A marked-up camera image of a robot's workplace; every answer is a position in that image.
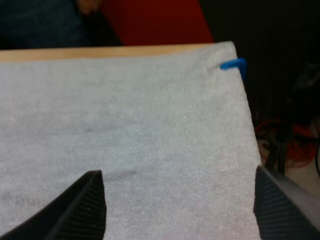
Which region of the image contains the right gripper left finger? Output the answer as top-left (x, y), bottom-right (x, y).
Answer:
top-left (0, 169), bottom-right (108, 240)

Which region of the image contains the blue clip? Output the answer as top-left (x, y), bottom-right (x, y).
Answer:
top-left (219, 57), bottom-right (248, 83)

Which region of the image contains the person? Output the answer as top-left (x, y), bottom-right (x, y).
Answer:
top-left (0, 0), bottom-right (123, 50)

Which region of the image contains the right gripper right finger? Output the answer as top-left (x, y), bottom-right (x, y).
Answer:
top-left (253, 165), bottom-right (320, 240)

